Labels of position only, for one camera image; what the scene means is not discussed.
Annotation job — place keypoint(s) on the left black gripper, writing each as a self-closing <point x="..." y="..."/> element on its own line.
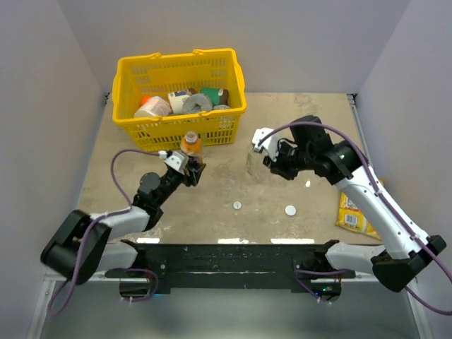
<point x="194" y="173"/>

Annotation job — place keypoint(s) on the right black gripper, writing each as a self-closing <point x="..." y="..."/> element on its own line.
<point x="276" y="167"/>

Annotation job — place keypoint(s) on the clear plastic bottle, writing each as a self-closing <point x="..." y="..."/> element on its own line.
<point x="255" y="166"/>

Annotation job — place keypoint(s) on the orange drink bottle blue label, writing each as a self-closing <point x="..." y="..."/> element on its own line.
<point x="192" y="146"/>

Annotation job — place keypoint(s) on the small white bottle cap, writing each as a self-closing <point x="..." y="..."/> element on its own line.
<point x="237" y="205"/>

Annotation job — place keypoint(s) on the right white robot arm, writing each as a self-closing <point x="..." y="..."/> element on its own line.
<point x="406" y="249"/>

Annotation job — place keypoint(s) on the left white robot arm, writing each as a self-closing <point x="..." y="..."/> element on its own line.
<point x="81" y="247"/>

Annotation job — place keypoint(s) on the large white bottle cap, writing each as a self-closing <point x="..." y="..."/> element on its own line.
<point x="290" y="210"/>

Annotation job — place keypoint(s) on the white bottle orange cap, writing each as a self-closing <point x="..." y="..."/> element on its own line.
<point x="153" y="106"/>

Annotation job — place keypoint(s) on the grey tape roll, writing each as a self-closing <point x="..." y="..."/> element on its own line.
<point x="197" y="103"/>

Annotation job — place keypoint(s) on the white labelled carton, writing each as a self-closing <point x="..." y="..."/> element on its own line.
<point x="177" y="98"/>

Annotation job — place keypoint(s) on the brown packet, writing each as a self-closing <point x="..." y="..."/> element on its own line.
<point x="223" y="96"/>

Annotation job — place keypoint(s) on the green packet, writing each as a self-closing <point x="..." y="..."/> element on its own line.
<point x="214" y="94"/>

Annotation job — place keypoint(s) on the yellow snack bag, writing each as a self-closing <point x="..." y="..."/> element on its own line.
<point x="351" y="218"/>

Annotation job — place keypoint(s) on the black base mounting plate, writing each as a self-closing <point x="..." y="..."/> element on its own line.
<point x="162" y="268"/>

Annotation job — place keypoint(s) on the yellow plastic shopping basket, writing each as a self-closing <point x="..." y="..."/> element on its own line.
<point x="161" y="74"/>

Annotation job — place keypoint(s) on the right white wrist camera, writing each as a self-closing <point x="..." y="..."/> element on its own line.
<point x="265" y="139"/>

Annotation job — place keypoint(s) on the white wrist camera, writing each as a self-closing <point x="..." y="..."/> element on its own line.
<point x="265" y="139"/>
<point x="177" y="160"/>

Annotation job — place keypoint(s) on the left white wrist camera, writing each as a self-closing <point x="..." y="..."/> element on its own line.
<point x="177" y="160"/>

